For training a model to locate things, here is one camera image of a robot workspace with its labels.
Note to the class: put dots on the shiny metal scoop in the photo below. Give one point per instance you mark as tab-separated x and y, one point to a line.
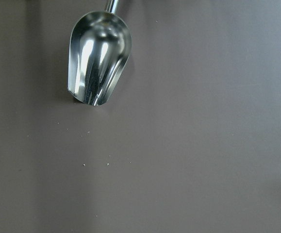
99	47

